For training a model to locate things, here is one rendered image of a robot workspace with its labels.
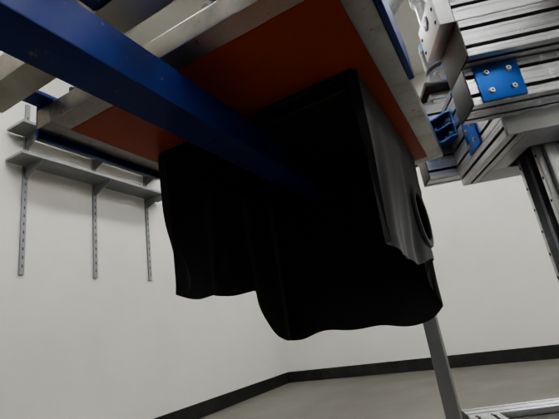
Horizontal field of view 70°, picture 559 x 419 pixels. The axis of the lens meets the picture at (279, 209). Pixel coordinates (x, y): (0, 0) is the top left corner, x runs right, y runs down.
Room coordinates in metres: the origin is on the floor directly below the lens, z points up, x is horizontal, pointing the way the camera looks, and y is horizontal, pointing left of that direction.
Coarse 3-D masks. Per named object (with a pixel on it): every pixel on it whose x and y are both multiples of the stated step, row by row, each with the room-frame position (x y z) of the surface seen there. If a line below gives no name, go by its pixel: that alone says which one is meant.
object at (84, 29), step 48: (0, 0) 0.27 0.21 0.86; (48, 0) 0.31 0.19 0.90; (0, 48) 0.32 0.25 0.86; (48, 48) 0.33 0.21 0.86; (96, 48) 0.36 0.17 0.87; (144, 48) 0.42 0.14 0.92; (96, 96) 0.42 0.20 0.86; (144, 96) 0.44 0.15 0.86; (192, 96) 0.50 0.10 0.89; (240, 144) 0.61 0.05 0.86
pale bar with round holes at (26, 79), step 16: (112, 0) 0.41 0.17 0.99; (128, 0) 0.41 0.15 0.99; (144, 0) 0.42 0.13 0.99; (160, 0) 0.42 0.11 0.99; (112, 16) 0.43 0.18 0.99; (128, 16) 0.44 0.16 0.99; (144, 16) 0.44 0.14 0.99; (0, 64) 0.53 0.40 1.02; (16, 64) 0.51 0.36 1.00; (0, 80) 0.52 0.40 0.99; (16, 80) 0.53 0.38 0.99; (32, 80) 0.54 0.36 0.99; (48, 80) 0.54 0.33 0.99; (0, 96) 0.56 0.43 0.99; (16, 96) 0.57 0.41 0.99
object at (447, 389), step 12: (432, 324) 1.26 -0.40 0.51; (432, 336) 1.27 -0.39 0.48; (432, 348) 1.27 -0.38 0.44; (444, 348) 1.28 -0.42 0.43; (432, 360) 1.28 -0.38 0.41; (444, 360) 1.26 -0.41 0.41; (444, 372) 1.26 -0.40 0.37; (444, 384) 1.27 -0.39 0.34; (444, 396) 1.27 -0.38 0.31; (456, 396) 1.28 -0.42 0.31; (444, 408) 1.27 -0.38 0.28; (456, 408) 1.26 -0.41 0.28
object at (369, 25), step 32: (224, 0) 0.43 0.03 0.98; (256, 0) 0.41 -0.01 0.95; (288, 0) 0.41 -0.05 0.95; (352, 0) 0.43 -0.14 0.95; (192, 32) 0.45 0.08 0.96; (224, 32) 0.45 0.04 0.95; (384, 32) 0.50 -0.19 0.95; (384, 64) 0.58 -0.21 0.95; (64, 96) 0.58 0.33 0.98; (416, 96) 0.70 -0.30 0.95; (64, 128) 0.62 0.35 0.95; (416, 128) 0.85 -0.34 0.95; (128, 160) 0.79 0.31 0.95; (416, 160) 1.05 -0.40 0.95
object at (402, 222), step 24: (360, 96) 0.58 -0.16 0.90; (360, 120) 0.58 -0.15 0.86; (384, 120) 0.72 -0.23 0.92; (384, 144) 0.68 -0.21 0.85; (384, 168) 0.64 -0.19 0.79; (408, 168) 0.87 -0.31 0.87; (384, 192) 0.64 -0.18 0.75; (408, 192) 0.83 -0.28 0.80; (384, 216) 0.58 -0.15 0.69; (408, 216) 0.79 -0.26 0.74; (408, 240) 0.77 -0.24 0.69; (432, 240) 0.92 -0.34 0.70; (432, 288) 1.00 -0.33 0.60
